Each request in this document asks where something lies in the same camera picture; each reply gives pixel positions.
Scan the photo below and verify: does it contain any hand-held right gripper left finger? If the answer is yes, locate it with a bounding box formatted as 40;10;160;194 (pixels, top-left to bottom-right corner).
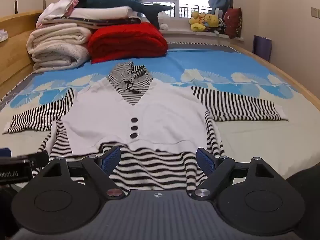
39;146;131;201

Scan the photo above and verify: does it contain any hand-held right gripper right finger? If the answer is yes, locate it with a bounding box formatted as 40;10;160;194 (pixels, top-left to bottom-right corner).
191;147;278;201

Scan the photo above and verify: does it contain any striped white sweater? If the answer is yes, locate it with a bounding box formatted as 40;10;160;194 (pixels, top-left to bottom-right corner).
2;62;288;193

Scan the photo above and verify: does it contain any blue patterned bed sheet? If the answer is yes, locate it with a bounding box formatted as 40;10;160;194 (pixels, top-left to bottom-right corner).
0;42;320;193

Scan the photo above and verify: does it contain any person's dark clothing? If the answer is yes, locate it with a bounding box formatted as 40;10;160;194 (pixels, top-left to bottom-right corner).
284;164;320;207

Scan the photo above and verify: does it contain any speckled cream folded blanket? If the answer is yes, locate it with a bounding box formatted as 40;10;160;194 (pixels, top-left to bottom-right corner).
31;44;90;74

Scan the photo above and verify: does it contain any red folded blanket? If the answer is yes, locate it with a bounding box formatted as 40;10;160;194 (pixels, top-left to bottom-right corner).
87;22;168;64

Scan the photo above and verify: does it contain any white windowsill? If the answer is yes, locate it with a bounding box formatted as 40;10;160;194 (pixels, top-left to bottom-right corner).
159;29;244;41

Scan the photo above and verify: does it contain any striped plush toy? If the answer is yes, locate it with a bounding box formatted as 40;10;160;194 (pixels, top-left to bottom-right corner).
214;17;227;35

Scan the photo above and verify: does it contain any dark patterned folded cloth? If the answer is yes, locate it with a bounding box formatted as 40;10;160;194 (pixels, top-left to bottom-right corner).
41;16;143;30

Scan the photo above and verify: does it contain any yellow plush toy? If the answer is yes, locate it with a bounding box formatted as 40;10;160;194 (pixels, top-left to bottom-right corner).
204;14;221;29
189;11;207;32

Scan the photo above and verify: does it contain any red cushion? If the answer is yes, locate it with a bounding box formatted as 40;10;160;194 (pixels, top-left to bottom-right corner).
223;7;243;39

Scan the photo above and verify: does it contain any white plush ball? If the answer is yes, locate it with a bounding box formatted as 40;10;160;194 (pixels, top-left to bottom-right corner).
158;12;170;31

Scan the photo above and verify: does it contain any white folded blanket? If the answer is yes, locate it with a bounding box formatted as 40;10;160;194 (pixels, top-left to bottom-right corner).
66;6;135;20

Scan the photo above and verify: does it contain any pink white cloth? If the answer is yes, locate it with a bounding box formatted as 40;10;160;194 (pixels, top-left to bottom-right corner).
36;0;78;28

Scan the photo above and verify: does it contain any teal shark plush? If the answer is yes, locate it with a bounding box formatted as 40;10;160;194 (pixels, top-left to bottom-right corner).
74;0;174;30

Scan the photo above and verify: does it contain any wooden bed frame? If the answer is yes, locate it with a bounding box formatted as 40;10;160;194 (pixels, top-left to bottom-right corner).
0;10;320;120

